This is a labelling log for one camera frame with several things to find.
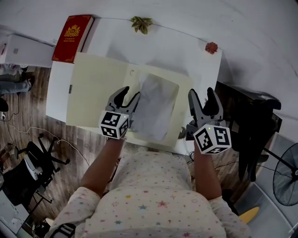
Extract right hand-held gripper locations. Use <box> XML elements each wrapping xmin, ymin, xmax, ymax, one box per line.
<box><xmin>185</xmin><ymin>86</ymin><xmax>232</xmax><ymax>155</ymax></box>

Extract small green plant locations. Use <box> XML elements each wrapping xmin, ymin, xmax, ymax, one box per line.
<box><xmin>130</xmin><ymin>16</ymin><xmax>154</xmax><ymax>35</ymax></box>

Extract white cabinet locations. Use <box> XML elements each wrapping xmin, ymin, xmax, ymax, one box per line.
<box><xmin>0</xmin><ymin>34</ymin><xmax>57</xmax><ymax>68</ymax></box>

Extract person's right forearm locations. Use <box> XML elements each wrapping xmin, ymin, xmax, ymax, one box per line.
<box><xmin>193</xmin><ymin>141</ymin><xmax>222</xmax><ymax>201</ymax></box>

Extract white cloth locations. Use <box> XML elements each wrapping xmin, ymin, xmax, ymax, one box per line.
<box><xmin>130</xmin><ymin>73</ymin><xmax>180</xmax><ymax>141</ymax></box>

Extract white device on chair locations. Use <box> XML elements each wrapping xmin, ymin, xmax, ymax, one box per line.
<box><xmin>23</xmin><ymin>154</ymin><xmax>44</xmax><ymax>182</ymax></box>

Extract small red flower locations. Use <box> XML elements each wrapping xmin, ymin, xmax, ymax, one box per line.
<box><xmin>204</xmin><ymin>41</ymin><xmax>219</xmax><ymax>55</ymax></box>

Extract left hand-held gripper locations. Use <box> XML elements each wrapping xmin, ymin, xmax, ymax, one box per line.
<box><xmin>98</xmin><ymin>86</ymin><xmax>141</xmax><ymax>140</ymax></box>

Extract cream folder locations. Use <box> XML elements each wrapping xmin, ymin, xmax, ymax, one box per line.
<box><xmin>66</xmin><ymin>52</ymin><xmax>195</xmax><ymax>148</ymax></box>

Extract black high-back office chair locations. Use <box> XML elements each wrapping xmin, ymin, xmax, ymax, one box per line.
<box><xmin>232</xmin><ymin>98</ymin><xmax>283</xmax><ymax>182</ymax></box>

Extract yellow board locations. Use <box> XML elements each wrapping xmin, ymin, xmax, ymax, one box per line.
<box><xmin>238</xmin><ymin>206</ymin><xmax>260</xmax><ymax>225</ymax></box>

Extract person's left forearm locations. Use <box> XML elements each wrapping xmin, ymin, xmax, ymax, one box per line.
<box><xmin>81</xmin><ymin>138</ymin><xmax>125</xmax><ymax>198</ymax></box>

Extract black swivel chair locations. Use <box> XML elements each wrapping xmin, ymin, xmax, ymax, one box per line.
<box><xmin>0</xmin><ymin>133</ymin><xmax>71</xmax><ymax>208</ymax></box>

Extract red hardcover book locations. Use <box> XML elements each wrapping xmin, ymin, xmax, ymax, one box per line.
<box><xmin>51</xmin><ymin>14</ymin><xmax>95</xmax><ymax>64</ymax></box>

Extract star print pyjamas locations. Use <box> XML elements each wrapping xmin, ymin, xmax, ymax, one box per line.
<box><xmin>47</xmin><ymin>144</ymin><xmax>252</xmax><ymax>238</ymax></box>

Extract black and white strap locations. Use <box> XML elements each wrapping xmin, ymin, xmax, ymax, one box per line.
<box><xmin>49</xmin><ymin>223</ymin><xmax>76</xmax><ymax>238</ymax></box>

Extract black standing fan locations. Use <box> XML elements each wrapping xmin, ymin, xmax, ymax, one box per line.
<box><xmin>263</xmin><ymin>142</ymin><xmax>298</xmax><ymax>206</ymax></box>

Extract white floor cable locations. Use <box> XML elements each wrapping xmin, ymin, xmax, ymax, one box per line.
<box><xmin>4</xmin><ymin>118</ymin><xmax>90</xmax><ymax>167</ymax></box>

